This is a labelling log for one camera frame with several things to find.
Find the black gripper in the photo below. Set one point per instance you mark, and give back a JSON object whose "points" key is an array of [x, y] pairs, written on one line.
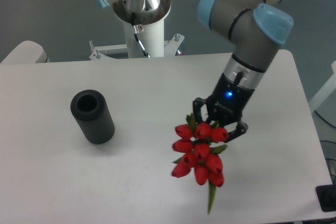
{"points": [[225, 105]]}

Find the red tulip bouquet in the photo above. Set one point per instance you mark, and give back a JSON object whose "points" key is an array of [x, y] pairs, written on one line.
{"points": [[200, 144]]}

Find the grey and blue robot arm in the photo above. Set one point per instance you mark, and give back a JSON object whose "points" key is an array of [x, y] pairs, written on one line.
{"points": [[255, 27]]}

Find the black ribbed vase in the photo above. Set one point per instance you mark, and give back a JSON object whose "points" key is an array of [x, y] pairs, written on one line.
{"points": [[90, 110]]}

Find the black device at table edge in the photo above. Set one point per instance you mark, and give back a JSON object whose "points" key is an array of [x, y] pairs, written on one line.
{"points": [[326, 197]]}

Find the white side table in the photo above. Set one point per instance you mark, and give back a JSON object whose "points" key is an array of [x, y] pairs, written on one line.
{"points": [[27, 52]]}

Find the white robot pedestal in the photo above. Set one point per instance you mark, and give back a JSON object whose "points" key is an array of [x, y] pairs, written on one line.
{"points": [[143, 29]]}

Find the white frame at right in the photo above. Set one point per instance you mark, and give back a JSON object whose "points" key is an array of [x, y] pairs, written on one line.
{"points": [[323, 92]]}

